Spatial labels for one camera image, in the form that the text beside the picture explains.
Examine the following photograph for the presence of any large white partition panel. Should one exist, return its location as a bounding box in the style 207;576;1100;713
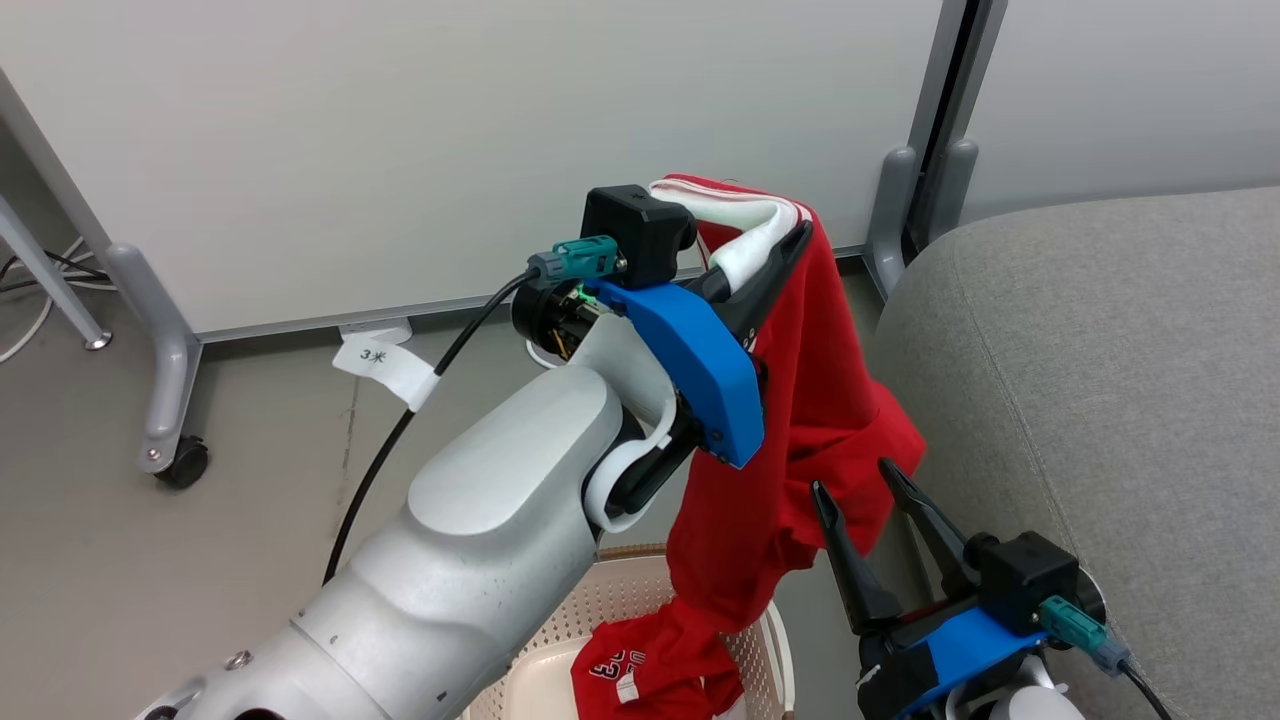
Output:
0;0;949;343

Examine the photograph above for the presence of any white floor cable bundle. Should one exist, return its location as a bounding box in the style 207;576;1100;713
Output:
0;235;113;366

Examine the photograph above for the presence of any white paper cable tag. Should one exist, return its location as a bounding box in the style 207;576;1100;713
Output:
332;335;442;412

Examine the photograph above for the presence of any green right camera cable connector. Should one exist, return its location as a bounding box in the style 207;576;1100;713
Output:
1037;595;1132;674

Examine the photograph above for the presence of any black left camera cable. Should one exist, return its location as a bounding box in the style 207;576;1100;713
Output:
321;265;542;587

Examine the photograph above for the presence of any black camera cable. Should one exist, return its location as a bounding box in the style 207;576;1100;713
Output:
321;265;542;587
1118;660;1177;720

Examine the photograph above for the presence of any grey partition foot pair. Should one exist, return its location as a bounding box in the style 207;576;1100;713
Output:
863;138;981;303

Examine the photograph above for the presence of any grey fabric sofa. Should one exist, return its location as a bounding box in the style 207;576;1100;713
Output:
868;185;1280;720

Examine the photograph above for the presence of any green camera cable connector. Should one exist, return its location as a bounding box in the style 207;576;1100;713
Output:
527;236;622;288
1037;595;1132;674

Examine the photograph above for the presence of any black right camera cable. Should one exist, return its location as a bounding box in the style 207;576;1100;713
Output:
1118;660;1177;720

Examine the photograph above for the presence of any narrow white partition panel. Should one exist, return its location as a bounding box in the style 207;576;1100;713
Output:
960;0;1280;227

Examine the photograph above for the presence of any grey metal table frame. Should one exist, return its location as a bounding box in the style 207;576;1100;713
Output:
0;194;113;352

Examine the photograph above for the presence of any beige perforated laundry basket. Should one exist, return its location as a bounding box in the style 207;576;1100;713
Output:
460;545;797;720

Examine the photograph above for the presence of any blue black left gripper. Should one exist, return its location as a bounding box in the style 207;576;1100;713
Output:
585;221;814;471

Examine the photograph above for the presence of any grey partition leg with caster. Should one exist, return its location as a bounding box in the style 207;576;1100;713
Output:
104;242;212;491

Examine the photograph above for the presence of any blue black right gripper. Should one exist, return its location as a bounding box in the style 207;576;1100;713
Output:
810;458;1051;720

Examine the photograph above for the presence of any red sports jersey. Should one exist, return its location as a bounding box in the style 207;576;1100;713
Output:
570;174;927;720

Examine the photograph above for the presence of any green left camera cable connector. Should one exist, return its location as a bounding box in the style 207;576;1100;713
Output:
527;236;622;288

